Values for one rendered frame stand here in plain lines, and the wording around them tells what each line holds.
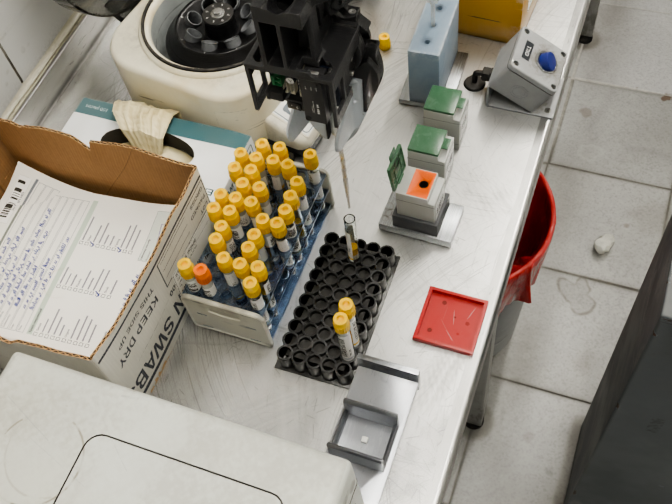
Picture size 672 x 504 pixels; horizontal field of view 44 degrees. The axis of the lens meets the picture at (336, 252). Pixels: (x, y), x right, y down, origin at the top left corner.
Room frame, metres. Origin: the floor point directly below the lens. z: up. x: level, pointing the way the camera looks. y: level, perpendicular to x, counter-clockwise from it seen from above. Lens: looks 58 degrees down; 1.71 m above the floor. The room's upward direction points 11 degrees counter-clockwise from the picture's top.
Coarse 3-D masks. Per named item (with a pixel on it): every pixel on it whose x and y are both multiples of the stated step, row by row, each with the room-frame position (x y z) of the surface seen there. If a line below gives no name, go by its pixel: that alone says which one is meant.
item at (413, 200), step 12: (408, 168) 0.57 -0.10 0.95; (408, 180) 0.55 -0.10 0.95; (420, 180) 0.55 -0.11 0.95; (432, 180) 0.55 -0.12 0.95; (444, 180) 0.55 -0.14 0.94; (396, 192) 0.54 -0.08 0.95; (408, 192) 0.54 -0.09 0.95; (420, 192) 0.53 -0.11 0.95; (432, 192) 0.53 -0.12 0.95; (444, 192) 0.55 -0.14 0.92; (396, 204) 0.54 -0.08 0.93; (408, 204) 0.53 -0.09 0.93; (420, 204) 0.52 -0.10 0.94; (432, 204) 0.52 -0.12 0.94; (420, 216) 0.53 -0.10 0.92; (432, 216) 0.52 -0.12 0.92
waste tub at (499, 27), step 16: (464, 0) 0.84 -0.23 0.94; (480, 0) 0.82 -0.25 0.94; (496, 0) 0.81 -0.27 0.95; (512, 0) 0.80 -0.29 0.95; (528, 0) 0.82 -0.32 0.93; (464, 16) 0.84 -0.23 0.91; (480, 16) 0.82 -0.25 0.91; (496, 16) 0.81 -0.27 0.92; (512, 16) 0.80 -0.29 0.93; (528, 16) 0.83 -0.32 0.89; (464, 32) 0.83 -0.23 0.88; (480, 32) 0.82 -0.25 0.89; (496, 32) 0.81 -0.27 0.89; (512, 32) 0.80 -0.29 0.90
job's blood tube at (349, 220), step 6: (348, 216) 0.50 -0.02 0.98; (354, 216) 0.50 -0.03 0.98; (348, 222) 0.50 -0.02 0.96; (354, 222) 0.49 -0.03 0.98; (348, 228) 0.49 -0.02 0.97; (354, 228) 0.49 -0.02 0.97; (348, 234) 0.49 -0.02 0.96; (354, 234) 0.49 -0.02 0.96; (348, 240) 0.49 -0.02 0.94; (354, 240) 0.49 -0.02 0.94; (348, 246) 0.50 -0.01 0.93; (354, 246) 0.49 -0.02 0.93; (348, 252) 0.50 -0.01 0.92; (354, 252) 0.49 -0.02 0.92; (354, 258) 0.49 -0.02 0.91
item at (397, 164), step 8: (400, 144) 0.58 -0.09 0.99; (392, 152) 0.56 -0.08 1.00; (400, 152) 0.57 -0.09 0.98; (392, 160) 0.56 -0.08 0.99; (400, 160) 0.57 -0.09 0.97; (392, 168) 0.55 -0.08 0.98; (400, 168) 0.56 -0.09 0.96; (392, 176) 0.55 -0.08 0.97; (400, 176) 0.56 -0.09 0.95; (392, 184) 0.54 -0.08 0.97
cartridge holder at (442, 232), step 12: (444, 204) 0.54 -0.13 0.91; (456, 204) 0.55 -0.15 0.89; (384, 216) 0.55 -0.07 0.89; (396, 216) 0.54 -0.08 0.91; (408, 216) 0.53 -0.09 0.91; (444, 216) 0.53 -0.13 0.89; (456, 216) 0.53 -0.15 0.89; (384, 228) 0.54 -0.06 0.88; (396, 228) 0.53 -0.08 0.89; (408, 228) 0.53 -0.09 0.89; (420, 228) 0.52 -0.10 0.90; (432, 228) 0.51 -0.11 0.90; (444, 228) 0.52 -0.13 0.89; (456, 228) 0.52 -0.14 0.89; (432, 240) 0.51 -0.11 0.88; (444, 240) 0.50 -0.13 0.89
